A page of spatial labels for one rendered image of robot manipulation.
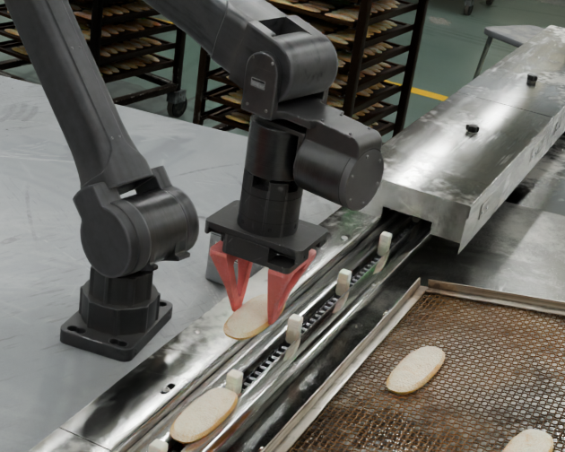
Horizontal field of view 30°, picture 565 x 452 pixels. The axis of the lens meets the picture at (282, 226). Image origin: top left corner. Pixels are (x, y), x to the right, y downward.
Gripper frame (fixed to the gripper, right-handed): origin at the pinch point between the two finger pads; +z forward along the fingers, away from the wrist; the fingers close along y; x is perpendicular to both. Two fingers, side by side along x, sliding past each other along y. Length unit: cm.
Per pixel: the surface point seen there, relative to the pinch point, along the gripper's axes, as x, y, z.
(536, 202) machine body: 81, 12, 12
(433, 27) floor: 535, -141, 91
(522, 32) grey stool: 370, -54, 47
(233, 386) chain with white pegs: -3.1, 0.2, 7.3
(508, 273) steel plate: 50, 15, 11
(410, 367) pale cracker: 3.7, 15.4, 2.5
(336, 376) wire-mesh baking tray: -0.1, 9.5, 4.0
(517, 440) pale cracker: -5.0, 27.9, 0.4
